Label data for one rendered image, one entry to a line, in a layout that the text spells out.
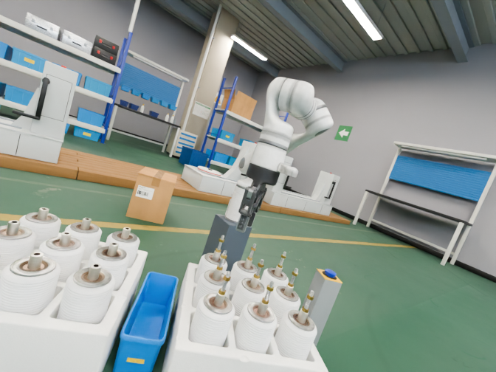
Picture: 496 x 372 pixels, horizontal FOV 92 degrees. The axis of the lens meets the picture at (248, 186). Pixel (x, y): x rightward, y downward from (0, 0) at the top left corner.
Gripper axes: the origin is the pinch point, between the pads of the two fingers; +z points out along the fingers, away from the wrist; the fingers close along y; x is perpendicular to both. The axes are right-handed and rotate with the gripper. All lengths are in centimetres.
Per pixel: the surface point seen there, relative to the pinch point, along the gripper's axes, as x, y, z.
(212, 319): 0.9, 4.4, 23.2
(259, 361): 14.3, 1.6, 29.1
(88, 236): -43.9, -1.9, 22.5
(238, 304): 4.0, -11.5, 26.8
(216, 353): 4.6, 5.7, 29.1
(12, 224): -53, 13, 19
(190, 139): -288, -488, -8
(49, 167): -171, -84, 41
